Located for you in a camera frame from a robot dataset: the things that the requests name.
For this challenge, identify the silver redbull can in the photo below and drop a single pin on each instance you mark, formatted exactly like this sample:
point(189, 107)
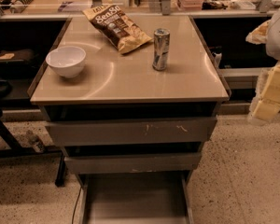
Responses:
point(161, 49)

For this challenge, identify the brown sea salt chips bag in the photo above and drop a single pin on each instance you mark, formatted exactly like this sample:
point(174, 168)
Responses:
point(123, 33)

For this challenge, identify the white ceramic bowl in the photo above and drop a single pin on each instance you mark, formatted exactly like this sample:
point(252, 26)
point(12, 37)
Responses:
point(68, 61)

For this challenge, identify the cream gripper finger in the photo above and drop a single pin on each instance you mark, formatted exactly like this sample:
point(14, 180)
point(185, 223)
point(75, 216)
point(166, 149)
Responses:
point(266, 103)
point(259, 34)

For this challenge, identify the open bottom grey drawer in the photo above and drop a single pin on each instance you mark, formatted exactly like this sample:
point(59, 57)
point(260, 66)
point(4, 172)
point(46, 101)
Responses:
point(141, 198)

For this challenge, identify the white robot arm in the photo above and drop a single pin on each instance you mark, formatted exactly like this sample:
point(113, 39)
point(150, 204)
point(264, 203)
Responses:
point(273, 37)

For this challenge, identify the middle grey drawer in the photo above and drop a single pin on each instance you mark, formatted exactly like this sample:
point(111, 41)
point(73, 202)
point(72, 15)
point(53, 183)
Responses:
point(133, 163)

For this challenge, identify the grey drawer cabinet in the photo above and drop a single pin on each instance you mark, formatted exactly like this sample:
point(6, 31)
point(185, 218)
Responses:
point(114, 86)

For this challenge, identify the top grey drawer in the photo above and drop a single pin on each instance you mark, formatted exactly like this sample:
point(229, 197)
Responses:
point(131, 131)

